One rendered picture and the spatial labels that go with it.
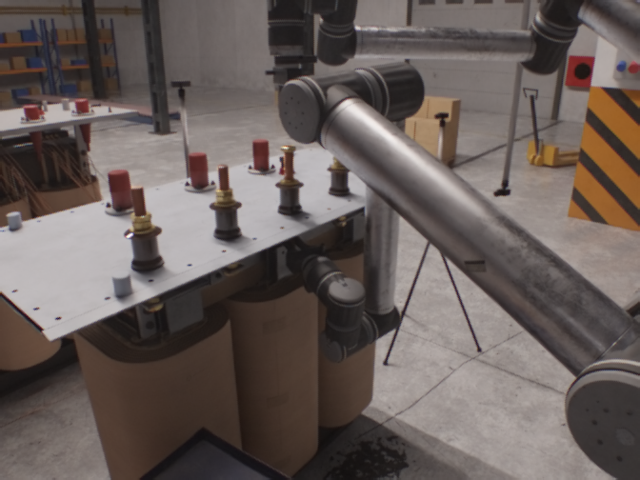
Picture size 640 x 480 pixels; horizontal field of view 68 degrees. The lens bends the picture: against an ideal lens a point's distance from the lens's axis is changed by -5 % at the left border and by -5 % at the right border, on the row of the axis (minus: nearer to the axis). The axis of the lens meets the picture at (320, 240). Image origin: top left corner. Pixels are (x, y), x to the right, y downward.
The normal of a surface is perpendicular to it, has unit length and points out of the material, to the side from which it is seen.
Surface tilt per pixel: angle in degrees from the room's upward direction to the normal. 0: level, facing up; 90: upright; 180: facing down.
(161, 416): 90
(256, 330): 90
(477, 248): 68
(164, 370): 90
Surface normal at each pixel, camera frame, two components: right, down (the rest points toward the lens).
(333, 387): 0.05, 0.38
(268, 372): 0.34, 0.36
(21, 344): 0.60, 0.30
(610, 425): -0.77, 0.32
